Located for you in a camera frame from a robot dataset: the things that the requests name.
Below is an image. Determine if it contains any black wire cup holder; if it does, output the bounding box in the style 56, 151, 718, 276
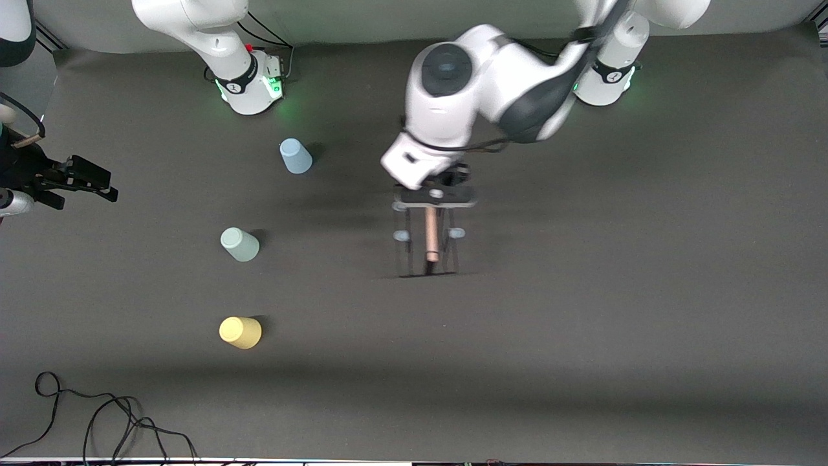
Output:
392, 206, 468, 279

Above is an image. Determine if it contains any pale green plastic cup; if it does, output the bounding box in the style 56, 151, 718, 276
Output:
220, 227, 261, 263

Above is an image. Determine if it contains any yellow plastic cup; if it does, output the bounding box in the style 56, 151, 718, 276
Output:
219, 316, 263, 350

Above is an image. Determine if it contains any light blue plastic cup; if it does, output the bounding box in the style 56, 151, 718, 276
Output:
279, 138, 313, 175

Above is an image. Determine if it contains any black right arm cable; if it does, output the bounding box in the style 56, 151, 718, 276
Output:
0, 93, 47, 142

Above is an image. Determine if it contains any black frame rail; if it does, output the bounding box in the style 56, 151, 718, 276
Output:
32, 19, 69, 52

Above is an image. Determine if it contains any loose black cable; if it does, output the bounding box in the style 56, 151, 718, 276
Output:
0, 371, 198, 464

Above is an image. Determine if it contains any black right base cable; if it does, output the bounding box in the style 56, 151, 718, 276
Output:
236, 10, 296, 83

